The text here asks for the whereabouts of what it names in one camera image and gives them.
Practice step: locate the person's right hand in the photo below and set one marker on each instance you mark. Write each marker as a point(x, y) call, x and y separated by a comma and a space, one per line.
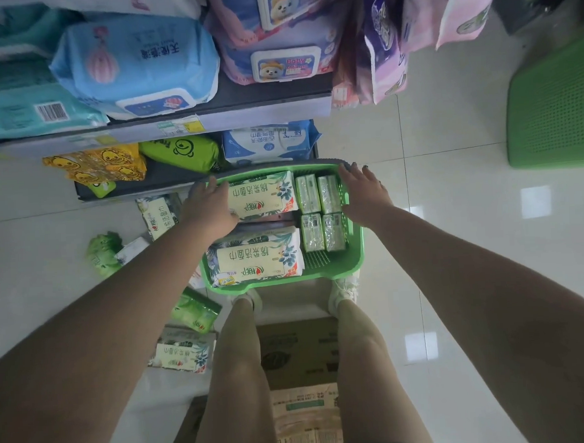
point(368, 198)

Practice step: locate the person's left hand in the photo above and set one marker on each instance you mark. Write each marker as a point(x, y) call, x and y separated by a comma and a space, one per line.
point(207, 210)

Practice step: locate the person's right fingers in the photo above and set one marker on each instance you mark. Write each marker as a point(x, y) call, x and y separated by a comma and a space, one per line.
point(357, 176)

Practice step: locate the person's left thumb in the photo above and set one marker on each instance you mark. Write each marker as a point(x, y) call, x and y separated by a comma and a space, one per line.
point(233, 217)

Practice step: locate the green plastic basket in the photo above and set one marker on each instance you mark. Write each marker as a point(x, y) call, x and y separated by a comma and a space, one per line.
point(330, 265)

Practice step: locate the person's right forearm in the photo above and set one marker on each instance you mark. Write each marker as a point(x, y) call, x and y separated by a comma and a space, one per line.
point(494, 316)

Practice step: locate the person's left forearm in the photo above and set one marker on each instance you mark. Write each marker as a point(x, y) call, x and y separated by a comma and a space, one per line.
point(94, 343)

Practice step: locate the small green tissue packet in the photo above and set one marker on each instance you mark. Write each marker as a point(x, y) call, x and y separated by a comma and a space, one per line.
point(334, 232)
point(329, 194)
point(307, 194)
point(313, 232)

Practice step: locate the cream leaf-print tissue pack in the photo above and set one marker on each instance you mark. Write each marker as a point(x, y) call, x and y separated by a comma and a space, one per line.
point(255, 258)
point(157, 217)
point(181, 352)
point(266, 195)

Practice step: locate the green face-print pack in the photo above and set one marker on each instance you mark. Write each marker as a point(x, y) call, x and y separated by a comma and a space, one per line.
point(180, 153)

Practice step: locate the blue and white wipes pack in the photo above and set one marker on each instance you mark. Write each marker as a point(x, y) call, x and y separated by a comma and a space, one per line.
point(269, 142)

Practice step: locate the person's left white shoe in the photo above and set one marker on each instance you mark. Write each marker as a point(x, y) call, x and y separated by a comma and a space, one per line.
point(254, 300)

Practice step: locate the person's white shoe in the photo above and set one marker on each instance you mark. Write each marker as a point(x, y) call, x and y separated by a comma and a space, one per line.
point(342, 288)
point(254, 300)

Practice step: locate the green tissue pack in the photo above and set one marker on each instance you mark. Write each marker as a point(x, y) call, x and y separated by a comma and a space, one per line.
point(195, 310)

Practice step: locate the small white tissue pack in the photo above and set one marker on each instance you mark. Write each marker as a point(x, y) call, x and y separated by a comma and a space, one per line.
point(133, 250)

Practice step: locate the shelf price label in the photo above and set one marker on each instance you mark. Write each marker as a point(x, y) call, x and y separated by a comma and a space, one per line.
point(181, 125)

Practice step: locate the dark metal shelf unit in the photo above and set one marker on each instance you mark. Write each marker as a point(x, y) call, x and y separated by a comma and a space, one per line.
point(248, 107)

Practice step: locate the person's right white shoe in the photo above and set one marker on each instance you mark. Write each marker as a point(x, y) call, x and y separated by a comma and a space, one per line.
point(342, 288)

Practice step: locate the purple hanging pack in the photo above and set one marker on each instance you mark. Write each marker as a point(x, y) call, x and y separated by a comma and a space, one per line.
point(381, 55)

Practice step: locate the green crumpled pack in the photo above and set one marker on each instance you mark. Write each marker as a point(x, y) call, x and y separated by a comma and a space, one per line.
point(102, 254)

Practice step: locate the yellow duck-print pack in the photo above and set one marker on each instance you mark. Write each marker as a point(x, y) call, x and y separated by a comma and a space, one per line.
point(98, 164)

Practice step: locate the purple bear-lid wipes pack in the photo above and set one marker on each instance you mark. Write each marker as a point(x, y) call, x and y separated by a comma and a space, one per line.
point(283, 30)

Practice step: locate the person's left leg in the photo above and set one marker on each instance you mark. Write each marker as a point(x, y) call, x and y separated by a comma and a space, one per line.
point(239, 385)

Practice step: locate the person's leg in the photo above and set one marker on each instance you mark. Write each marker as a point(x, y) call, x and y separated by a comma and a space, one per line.
point(239, 385)
point(371, 380)

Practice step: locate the brown cardboard box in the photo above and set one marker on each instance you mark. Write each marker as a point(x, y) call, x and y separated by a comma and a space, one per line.
point(301, 373)

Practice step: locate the light blue wipes pack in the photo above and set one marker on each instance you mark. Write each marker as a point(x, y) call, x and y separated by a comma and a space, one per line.
point(135, 66)

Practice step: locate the pink hanging pack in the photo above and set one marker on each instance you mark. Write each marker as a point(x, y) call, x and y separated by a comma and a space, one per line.
point(437, 9)

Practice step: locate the person's right leg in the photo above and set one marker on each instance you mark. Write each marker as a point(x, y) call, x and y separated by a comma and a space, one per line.
point(371, 380)

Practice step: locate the green perforated plastic stool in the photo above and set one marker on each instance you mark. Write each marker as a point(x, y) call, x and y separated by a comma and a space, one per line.
point(555, 106)

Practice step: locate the teal wipes pack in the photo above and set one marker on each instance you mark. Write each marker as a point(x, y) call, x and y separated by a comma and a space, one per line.
point(14, 47)
point(31, 112)

